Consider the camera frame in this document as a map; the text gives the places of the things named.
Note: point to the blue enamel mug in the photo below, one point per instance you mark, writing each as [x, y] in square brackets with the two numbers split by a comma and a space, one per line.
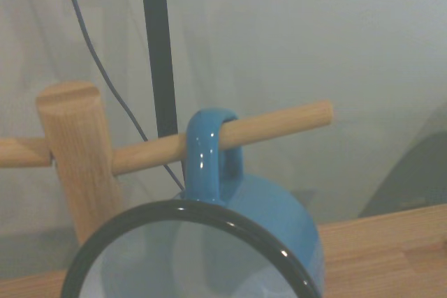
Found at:
[279, 214]

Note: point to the wooden mug tree stand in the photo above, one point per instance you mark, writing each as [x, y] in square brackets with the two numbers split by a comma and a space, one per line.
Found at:
[77, 137]

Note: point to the black camera stand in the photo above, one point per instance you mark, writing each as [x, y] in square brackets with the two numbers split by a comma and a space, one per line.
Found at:
[159, 50]

